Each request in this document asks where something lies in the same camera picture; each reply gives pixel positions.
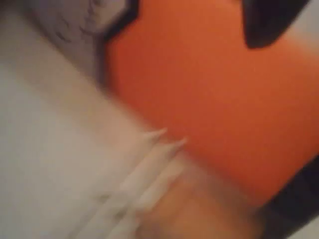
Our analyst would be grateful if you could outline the white wrinkled cloth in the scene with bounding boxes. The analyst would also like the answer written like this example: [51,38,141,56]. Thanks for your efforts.
[0,0,319,239]

